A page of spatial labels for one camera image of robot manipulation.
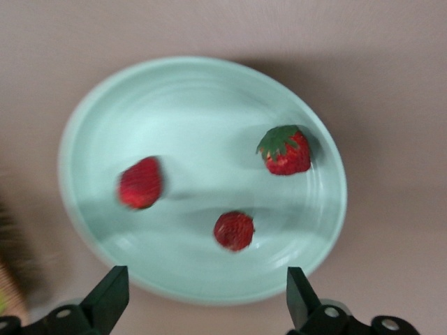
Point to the red strawberry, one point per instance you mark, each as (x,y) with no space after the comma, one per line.
(234,230)
(139,183)
(290,157)

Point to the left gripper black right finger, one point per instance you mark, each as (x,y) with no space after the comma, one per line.
(307,310)

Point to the pale green round plate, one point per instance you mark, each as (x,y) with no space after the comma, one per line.
(202,122)

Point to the brown wicker basket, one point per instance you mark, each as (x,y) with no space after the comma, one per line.
(8,244)

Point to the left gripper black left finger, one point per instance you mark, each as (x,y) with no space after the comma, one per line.
(104,307)

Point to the brown table cover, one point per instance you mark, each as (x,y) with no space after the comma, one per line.
(384,70)

